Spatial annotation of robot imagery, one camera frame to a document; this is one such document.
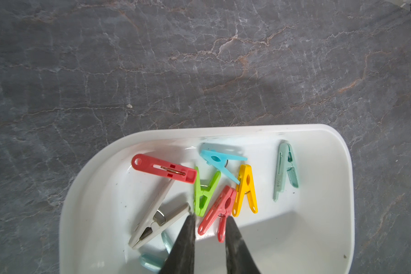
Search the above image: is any yellow clothespin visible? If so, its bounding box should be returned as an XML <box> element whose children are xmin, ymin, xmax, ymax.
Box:
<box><xmin>232</xmin><ymin>164</ymin><xmax>259</xmax><ymax>217</ymax></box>

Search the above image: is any lime green clothespin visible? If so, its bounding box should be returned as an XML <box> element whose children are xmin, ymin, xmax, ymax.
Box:
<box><xmin>194</xmin><ymin>166</ymin><xmax>221</xmax><ymax>217</ymax></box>

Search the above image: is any turquoise clothespin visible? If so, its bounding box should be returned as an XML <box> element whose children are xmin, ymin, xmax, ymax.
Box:
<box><xmin>200</xmin><ymin>150</ymin><xmax>247</xmax><ymax>184</ymax></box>

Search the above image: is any sage green clothespin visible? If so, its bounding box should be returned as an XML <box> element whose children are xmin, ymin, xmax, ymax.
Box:
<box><xmin>273</xmin><ymin>142</ymin><xmax>299</xmax><ymax>202</ymax></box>
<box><xmin>139</xmin><ymin>231</ymin><xmax>174</xmax><ymax>274</ymax></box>

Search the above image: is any red clothespin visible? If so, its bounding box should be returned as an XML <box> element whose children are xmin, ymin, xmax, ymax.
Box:
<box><xmin>198</xmin><ymin>186</ymin><xmax>236</xmax><ymax>243</ymax></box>
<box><xmin>131</xmin><ymin>154</ymin><xmax>198</xmax><ymax>184</ymax></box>

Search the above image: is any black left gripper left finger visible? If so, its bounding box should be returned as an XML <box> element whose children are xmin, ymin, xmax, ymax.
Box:
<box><xmin>159</xmin><ymin>214</ymin><xmax>196</xmax><ymax>274</ymax></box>

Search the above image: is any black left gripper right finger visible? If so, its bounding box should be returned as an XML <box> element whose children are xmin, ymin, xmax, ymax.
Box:
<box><xmin>225</xmin><ymin>217</ymin><xmax>260</xmax><ymax>274</ymax></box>

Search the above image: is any grey clothespin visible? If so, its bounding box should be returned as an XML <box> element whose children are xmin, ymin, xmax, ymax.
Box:
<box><xmin>129</xmin><ymin>180</ymin><xmax>190</xmax><ymax>250</ymax></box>

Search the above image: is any white plastic storage box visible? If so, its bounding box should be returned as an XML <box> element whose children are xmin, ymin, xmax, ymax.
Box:
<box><xmin>59</xmin><ymin>124</ymin><xmax>355</xmax><ymax>274</ymax></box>

